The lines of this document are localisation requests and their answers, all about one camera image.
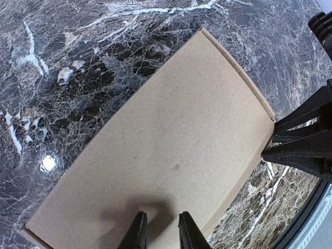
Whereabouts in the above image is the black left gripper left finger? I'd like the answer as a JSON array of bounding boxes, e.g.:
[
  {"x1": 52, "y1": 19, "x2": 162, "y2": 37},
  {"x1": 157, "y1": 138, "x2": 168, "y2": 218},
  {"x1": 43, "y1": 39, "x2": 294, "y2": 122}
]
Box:
[{"x1": 121, "y1": 211, "x2": 148, "y2": 249}]

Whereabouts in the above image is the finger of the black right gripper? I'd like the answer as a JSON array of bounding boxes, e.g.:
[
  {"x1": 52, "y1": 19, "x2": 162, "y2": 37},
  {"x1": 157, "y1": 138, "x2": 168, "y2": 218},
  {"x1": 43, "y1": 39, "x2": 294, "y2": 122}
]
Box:
[
  {"x1": 272, "y1": 85, "x2": 331, "y2": 143},
  {"x1": 261, "y1": 130, "x2": 331, "y2": 179}
]

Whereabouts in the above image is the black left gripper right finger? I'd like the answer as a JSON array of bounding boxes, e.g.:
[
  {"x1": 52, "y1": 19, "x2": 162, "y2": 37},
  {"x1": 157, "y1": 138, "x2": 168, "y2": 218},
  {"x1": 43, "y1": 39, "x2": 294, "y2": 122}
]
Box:
[{"x1": 178, "y1": 211, "x2": 211, "y2": 249}]

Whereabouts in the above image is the brown cardboard paper box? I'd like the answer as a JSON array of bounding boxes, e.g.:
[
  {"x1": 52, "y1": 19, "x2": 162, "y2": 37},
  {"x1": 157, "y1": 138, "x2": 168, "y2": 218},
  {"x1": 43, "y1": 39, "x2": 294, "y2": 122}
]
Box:
[{"x1": 21, "y1": 28, "x2": 274, "y2": 248}]

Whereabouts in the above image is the white slotted cable duct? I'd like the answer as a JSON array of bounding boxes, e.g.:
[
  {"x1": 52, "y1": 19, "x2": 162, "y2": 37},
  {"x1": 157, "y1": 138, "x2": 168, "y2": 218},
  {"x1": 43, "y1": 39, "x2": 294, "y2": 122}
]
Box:
[{"x1": 292, "y1": 184, "x2": 331, "y2": 248}]

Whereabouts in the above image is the black front table rail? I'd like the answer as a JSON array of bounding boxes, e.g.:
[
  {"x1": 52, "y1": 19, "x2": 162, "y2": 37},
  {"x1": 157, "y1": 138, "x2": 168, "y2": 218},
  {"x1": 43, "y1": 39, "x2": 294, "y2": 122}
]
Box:
[{"x1": 270, "y1": 180, "x2": 330, "y2": 248}]

